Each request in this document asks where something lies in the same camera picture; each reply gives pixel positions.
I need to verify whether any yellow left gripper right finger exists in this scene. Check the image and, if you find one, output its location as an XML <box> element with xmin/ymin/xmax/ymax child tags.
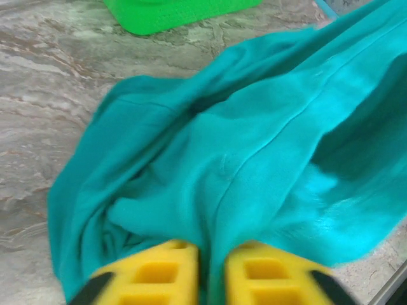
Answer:
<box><xmin>224</xmin><ymin>241</ymin><xmax>354</xmax><ymax>305</ymax></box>

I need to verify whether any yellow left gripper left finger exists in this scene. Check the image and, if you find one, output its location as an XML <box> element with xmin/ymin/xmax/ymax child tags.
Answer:
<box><xmin>68</xmin><ymin>240</ymin><xmax>201</xmax><ymax>305</ymax></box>

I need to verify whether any green plastic mesh basket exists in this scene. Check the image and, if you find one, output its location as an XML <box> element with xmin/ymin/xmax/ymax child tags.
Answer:
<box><xmin>103</xmin><ymin>0</ymin><xmax>265</xmax><ymax>36</ymax></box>

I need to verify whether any aluminium table side rail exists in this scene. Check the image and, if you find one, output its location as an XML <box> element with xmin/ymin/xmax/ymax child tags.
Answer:
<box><xmin>368</xmin><ymin>262</ymin><xmax>407</xmax><ymax>305</ymax></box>

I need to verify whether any teal t-shirt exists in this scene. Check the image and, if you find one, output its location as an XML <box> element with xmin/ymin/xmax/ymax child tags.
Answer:
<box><xmin>46</xmin><ymin>0</ymin><xmax>407</xmax><ymax>304</ymax></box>

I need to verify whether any blue cylindrical tube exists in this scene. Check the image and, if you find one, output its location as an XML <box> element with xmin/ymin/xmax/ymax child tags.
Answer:
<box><xmin>313</xmin><ymin>0</ymin><xmax>338</xmax><ymax>16</ymax></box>

